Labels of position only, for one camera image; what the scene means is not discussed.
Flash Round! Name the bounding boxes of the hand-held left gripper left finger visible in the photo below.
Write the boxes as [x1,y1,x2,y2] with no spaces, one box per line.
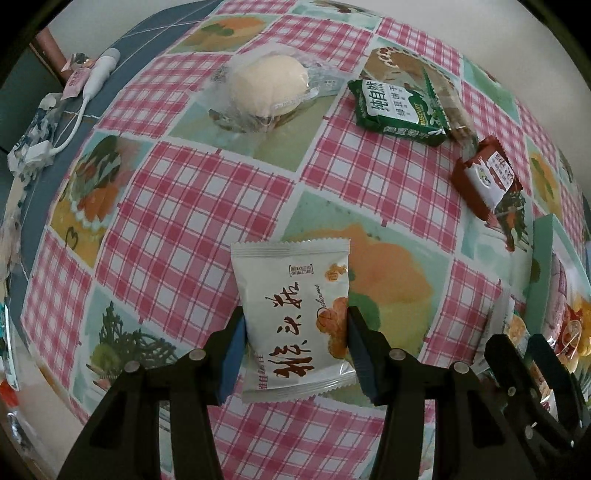
[55,305,247,480]

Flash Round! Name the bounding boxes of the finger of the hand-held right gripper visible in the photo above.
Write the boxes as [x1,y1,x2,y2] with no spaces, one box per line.
[526,333,585,428]
[484,333,575,457]

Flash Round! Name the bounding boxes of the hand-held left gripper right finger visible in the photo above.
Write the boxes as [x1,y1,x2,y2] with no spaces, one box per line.
[346,305,539,480]

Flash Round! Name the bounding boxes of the white and green snack packet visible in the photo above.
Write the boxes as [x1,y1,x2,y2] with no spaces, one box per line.
[480,291,555,407]

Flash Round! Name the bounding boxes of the red snack packet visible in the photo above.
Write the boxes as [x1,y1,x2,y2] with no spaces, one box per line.
[547,295,591,374]

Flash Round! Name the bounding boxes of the white packet with orange print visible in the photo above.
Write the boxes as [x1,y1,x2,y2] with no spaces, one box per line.
[230,237,358,404]

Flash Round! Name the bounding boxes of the teal shallow cardboard tray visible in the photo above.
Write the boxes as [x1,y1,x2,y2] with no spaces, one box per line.
[525,213,591,352]

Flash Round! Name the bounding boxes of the brown and white snack packet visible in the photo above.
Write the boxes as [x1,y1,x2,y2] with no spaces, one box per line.
[450,136,525,222]

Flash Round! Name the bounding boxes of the clear brown biscuit pack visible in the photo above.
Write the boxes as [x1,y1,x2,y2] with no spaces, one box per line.
[418,65,481,148]

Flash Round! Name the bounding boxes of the green biscuit packet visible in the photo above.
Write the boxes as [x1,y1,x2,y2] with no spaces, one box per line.
[347,78,451,147]

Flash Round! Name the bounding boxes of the white bun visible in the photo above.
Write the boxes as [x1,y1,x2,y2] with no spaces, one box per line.
[208,51,342,134]

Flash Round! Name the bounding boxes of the checkered cake print tablecloth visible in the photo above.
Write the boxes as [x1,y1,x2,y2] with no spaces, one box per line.
[21,0,591,480]

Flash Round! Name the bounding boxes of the floral patterned cloth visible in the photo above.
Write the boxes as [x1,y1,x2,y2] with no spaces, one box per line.
[7,92,63,176]

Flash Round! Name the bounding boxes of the small pink sachet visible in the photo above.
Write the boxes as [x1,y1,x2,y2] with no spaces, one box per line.
[60,53,93,100]

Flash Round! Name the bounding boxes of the brown wooden board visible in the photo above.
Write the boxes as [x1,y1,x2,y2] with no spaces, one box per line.
[30,37,65,84]

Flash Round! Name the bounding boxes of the white cable adapter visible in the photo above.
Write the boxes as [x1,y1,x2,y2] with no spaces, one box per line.
[9,47,122,171]

